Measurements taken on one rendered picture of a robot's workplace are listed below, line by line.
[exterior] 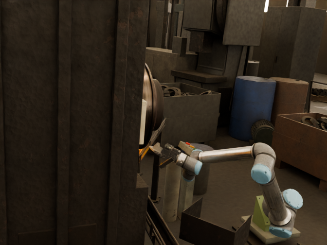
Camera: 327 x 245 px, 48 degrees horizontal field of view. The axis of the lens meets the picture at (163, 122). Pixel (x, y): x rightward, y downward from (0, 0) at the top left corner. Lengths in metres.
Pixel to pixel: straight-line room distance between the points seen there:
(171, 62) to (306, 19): 2.40
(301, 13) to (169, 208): 4.53
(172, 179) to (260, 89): 2.71
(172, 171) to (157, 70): 3.50
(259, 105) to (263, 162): 3.14
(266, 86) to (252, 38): 0.85
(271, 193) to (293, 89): 3.35
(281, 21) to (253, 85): 1.95
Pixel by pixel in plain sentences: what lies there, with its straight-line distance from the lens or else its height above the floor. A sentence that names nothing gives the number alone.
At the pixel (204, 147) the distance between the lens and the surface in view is 3.55.
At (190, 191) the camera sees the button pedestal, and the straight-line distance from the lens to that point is 3.08.
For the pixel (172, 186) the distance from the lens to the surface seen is 2.92.
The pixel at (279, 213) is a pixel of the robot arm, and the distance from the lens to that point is 2.56.
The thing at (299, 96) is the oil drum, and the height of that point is 0.69.
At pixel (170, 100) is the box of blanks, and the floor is 0.69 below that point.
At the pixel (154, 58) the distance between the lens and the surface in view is 6.24.
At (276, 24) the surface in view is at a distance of 6.98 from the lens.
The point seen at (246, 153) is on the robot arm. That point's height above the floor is 0.80.
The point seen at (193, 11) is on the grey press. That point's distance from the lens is 5.67.
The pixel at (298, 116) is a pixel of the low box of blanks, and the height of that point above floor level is 0.58.
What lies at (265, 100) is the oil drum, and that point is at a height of 0.62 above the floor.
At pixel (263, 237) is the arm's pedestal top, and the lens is 2.87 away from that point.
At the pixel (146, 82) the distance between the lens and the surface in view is 1.77.
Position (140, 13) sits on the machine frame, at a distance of 1.40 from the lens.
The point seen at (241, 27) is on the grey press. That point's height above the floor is 1.58.
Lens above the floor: 1.54
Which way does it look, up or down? 15 degrees down
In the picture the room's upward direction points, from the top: 5 degrees clockwise
